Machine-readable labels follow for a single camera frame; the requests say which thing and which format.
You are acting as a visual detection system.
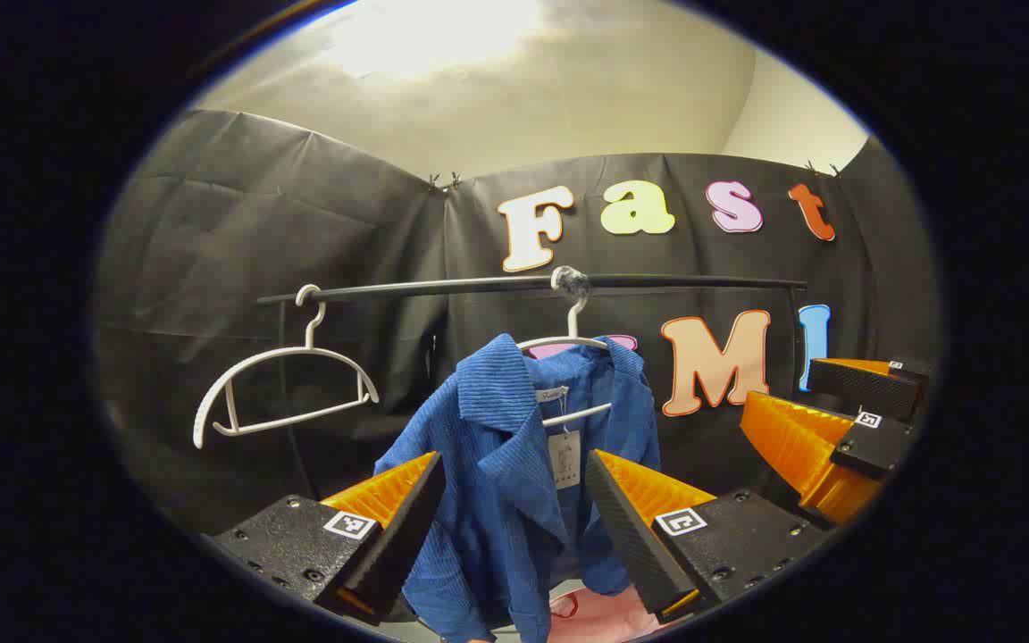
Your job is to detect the black backdrop cloth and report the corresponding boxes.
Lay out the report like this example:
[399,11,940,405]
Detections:
[95,107,940,537]

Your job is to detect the white hanger with taped hook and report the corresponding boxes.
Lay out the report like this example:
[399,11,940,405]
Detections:
[514,266,614,428]

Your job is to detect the blue corduroy shirt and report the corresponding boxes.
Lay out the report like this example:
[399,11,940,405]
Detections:
[374,333,663,643]

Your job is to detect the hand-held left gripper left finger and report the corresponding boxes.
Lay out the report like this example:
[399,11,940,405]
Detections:
[209,451,447,626]

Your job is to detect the white plastic hanger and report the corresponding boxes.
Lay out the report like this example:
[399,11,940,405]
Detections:
[193,284,381,450]

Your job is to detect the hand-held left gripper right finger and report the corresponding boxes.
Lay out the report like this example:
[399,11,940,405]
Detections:
[584,449,830,626]

